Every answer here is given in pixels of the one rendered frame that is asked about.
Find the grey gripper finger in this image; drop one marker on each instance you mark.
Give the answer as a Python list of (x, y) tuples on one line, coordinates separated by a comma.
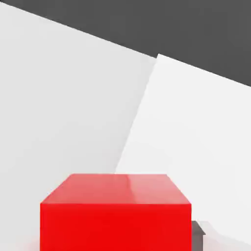
[(197, 238)]

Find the small red cube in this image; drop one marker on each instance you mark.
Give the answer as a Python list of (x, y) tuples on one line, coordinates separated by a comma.
[(115, 225)]

